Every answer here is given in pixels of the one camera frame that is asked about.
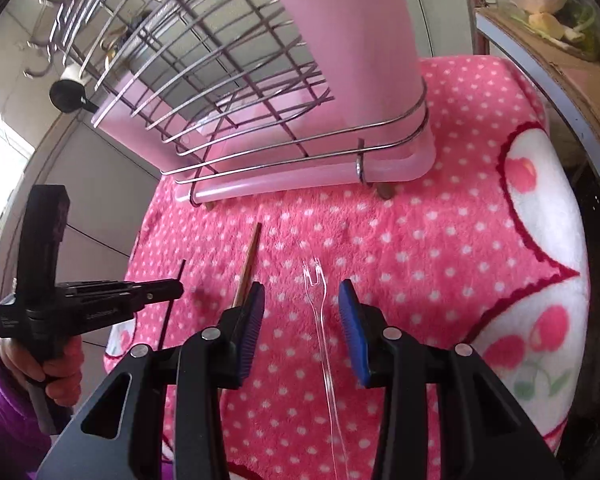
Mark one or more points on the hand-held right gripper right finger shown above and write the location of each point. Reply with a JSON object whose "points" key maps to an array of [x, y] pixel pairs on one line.
{"points": [[352, 330]]}

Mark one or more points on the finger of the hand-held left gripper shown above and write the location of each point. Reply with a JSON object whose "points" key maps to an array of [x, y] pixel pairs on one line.
{"points": [[145, 289], [110, 310]]}

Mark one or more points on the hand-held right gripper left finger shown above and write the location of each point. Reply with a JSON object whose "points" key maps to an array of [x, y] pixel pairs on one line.
{"points": [[250, 330]]}

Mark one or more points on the clear plastic fork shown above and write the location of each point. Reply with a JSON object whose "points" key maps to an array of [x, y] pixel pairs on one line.
{"points": [[322, 340]]}

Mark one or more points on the black chopstick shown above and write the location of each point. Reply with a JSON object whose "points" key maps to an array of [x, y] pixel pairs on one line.
{"points": [[167, 325]]}

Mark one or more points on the brown wooden chopstick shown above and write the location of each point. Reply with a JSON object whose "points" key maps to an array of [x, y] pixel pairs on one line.
{"points": [[250, 260]]}

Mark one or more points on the pink plastic drip tray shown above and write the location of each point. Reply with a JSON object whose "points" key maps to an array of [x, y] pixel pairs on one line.
{"points": [[405, 170]]}

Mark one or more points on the black spoon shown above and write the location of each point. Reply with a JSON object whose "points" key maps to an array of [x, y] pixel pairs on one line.
{"points": [[65, 95]]}

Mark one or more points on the pink plastic utensil cup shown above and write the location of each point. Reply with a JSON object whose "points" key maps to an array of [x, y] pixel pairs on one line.
{"points": [[350, 35]]}

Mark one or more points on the person's left forearm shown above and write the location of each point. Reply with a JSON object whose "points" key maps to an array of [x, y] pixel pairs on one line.
{"points": [[5, 420]]}

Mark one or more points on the person's left hand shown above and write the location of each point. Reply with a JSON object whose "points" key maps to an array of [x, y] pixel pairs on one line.
{"points": [[60, 375]]}

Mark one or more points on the pink polka dot blanket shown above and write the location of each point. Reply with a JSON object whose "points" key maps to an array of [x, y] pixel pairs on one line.
{"points": [[430, 260]]}

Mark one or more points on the window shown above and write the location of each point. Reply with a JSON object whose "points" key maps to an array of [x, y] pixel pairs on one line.
{"points": [[2, 160]]}

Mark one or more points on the cardboard box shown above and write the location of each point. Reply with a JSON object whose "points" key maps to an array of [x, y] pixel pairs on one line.
{"points": [[555, 70]]}

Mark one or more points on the clear container of greens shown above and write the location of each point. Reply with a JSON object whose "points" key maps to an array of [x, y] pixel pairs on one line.
{"points": [[575, 25]]}

